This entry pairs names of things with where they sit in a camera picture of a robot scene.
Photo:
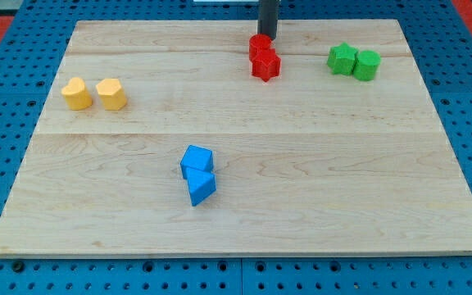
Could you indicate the light wooden board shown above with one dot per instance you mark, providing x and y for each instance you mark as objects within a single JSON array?
[{"x": 308, "y": 164}]

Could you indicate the yellow heart block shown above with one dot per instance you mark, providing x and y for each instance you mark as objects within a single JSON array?
[{"x": 76, "y": 94}]

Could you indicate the blue cube block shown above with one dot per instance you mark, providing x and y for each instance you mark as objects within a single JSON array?
[{"x": 197, "y": 158}]

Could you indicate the blue triangular prism block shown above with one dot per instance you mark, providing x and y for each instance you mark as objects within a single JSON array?
[{"x": 201, "y": 185}]

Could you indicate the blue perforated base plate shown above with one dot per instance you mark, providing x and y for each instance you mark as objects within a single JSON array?
[{"x": 33, "y": 36}]

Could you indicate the green star block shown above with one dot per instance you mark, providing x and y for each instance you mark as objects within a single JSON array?
[{"x": 342, "y": 59}]

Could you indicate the red cylinder block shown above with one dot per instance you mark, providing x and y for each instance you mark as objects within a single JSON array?
[{"x": 258, "y": 43}]

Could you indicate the red star block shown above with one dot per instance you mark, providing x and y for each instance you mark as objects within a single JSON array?
[{"x": 266, "y": 64}]

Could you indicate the green cylinder block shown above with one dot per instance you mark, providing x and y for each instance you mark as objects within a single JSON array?
[{"x": 367, "y": 64}]

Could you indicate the yellow hexagon block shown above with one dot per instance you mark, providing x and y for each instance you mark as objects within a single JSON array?
[{"x": 111, "y": 94}]

